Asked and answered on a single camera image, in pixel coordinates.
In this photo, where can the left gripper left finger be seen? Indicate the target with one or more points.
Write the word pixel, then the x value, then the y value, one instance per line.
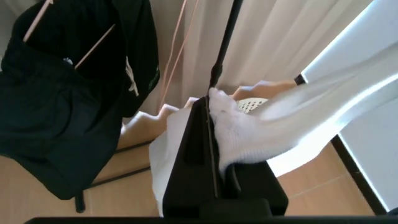
pixel 189 174

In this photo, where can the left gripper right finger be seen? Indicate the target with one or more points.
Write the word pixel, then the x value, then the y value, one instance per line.
pixel 255 186

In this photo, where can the white printed t-shirt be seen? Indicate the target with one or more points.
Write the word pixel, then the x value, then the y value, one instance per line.
pixel 248 133

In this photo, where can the pink clothes hanger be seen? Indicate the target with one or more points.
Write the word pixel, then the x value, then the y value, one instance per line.
pixel 37 20
pixel 174 43

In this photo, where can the black shorts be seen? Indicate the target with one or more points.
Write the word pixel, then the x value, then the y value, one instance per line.
pixel 56 118

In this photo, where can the white laundry basket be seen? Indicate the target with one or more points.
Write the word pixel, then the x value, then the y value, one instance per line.
pixel 250 104

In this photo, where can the black clothes rack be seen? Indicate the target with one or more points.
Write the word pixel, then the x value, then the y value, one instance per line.
pixel 228 28

